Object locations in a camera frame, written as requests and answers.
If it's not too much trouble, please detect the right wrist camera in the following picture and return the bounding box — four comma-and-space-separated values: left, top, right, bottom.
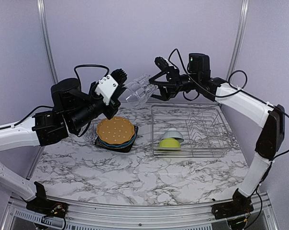
155, 57, 178, 71

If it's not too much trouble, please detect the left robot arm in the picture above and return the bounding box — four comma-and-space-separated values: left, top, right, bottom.
0, 74, 127, 213

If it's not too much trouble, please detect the black floral square plate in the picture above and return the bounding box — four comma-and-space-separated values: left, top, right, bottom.
94, 126, 139, 153

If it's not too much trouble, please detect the aluminium frame post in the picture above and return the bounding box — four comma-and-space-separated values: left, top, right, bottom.
37, 0, 58, 84
227, 0, 250, 78

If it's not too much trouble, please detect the metal wire dish rack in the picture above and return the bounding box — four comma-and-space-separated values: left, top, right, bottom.
151, 104, 233, 158

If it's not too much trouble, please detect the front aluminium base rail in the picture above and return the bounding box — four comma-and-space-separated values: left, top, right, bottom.
0, 193, 279, 230

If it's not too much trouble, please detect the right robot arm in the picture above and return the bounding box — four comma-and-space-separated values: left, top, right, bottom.
149, 53, 285, 215

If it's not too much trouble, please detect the orange polka dot plate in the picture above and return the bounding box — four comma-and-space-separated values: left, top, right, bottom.
96, 116, 135, 145

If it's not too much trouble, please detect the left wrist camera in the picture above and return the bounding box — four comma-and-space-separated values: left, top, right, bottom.
94, 69, 127, 105

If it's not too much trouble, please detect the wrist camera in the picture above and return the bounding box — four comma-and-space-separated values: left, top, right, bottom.
94, 69, 127, 105
155, 57, 178, 71

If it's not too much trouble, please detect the lime green bowl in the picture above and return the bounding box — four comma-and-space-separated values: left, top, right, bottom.
158, 138, 181, 152

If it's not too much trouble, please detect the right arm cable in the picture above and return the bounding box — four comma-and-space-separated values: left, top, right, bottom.
168, 48, 289, 161

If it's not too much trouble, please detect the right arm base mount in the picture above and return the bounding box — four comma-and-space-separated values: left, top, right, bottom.
211, 201, 254, 219

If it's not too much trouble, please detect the right aluminium frame post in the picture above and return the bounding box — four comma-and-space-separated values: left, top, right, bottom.
227, 0, 250, 78

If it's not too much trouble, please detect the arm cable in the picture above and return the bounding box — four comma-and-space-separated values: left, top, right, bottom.
74, 64, 111, 137
168, 48, 289, 161

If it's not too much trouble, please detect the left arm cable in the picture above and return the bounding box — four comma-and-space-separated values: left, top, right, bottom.
74, 64, 111, 137

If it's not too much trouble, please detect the left aluminium frame post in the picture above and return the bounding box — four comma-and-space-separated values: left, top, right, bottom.
37, 0, 58, 84

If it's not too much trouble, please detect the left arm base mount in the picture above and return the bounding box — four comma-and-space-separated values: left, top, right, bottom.
26, 198, 68, 218

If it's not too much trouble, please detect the blue polka dot plate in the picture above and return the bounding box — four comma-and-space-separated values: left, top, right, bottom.
96, 135, 136, 149

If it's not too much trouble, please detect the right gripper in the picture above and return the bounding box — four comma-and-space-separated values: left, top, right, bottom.
146, 65, 201, 100

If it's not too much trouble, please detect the white patterned bowl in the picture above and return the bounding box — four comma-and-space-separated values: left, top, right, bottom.
161, 128, 184, 143

